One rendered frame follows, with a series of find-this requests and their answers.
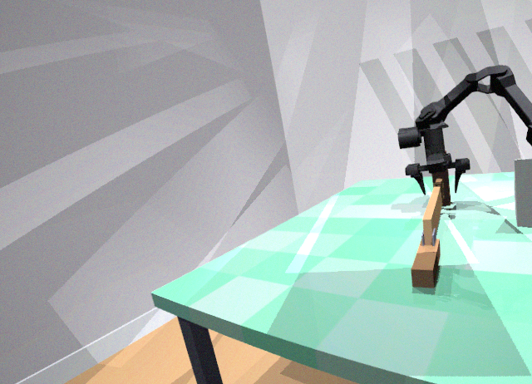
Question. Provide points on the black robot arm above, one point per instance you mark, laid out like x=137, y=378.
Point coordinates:
x=430, y=122

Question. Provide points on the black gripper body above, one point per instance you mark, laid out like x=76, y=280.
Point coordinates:
x=460, y=164

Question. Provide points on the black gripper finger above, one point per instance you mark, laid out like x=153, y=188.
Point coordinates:
x=420, y=181
x=457, y=177

